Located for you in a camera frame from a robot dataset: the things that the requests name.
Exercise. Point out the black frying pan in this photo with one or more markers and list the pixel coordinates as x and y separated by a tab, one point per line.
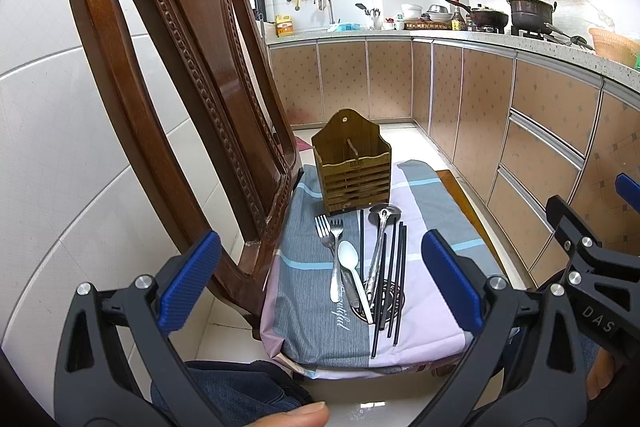
484	17

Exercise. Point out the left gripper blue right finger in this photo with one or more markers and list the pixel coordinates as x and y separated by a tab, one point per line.
544	382

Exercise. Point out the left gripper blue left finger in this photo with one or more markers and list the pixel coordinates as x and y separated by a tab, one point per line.
93	381

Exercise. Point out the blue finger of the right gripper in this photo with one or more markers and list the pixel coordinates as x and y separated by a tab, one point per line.
568	227
628	189

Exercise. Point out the kitchen counter with cabinets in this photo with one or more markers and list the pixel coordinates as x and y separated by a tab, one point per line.
516	120

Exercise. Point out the blue jeans leg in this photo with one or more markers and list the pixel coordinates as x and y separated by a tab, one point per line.
245	392

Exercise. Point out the dark cooking pot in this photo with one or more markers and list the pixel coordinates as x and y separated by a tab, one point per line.
533	16

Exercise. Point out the steel fork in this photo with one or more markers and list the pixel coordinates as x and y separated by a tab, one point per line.
330	233
336	230

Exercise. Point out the person's right hand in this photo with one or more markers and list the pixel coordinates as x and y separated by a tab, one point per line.
601	373

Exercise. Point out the white plastic spoon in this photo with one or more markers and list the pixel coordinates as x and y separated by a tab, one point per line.
349	260

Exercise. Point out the grey pink striped cloth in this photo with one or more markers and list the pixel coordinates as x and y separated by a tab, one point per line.
304	329

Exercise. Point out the stacked white bowls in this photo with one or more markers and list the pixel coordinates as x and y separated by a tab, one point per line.
438	13

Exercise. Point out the steel ladle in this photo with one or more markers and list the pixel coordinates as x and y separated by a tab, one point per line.
380	214

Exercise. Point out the black chopstick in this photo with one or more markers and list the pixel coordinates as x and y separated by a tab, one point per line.
396	281
387	302
378	301
402	260

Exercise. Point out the yellow box on counter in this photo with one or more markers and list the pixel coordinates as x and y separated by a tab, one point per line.
284	25

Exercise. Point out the carved brown wooden chair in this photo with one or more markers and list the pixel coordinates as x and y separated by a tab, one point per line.
212	52

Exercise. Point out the chrome kitchen faucet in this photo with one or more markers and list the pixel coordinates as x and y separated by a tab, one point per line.
326	5

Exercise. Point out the woven straw basket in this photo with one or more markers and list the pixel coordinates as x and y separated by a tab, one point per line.
614	47

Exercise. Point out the person's left hand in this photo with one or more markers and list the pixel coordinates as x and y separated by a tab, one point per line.
311	415

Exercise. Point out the brown wooden utensil holder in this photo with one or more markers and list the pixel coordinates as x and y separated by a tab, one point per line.
354	162

